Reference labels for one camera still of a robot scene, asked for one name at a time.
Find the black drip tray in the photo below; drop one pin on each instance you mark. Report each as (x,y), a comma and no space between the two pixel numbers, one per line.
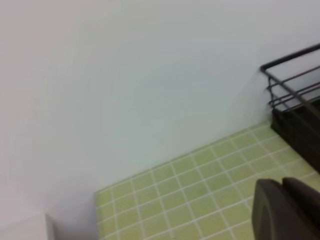
(299,128)

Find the black wire dish rack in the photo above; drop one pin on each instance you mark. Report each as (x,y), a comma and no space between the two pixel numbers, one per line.
(293,79)

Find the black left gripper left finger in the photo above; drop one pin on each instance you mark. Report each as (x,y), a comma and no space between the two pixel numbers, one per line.
(276,216)

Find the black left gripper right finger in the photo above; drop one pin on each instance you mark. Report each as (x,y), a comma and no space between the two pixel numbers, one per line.
(306,197)

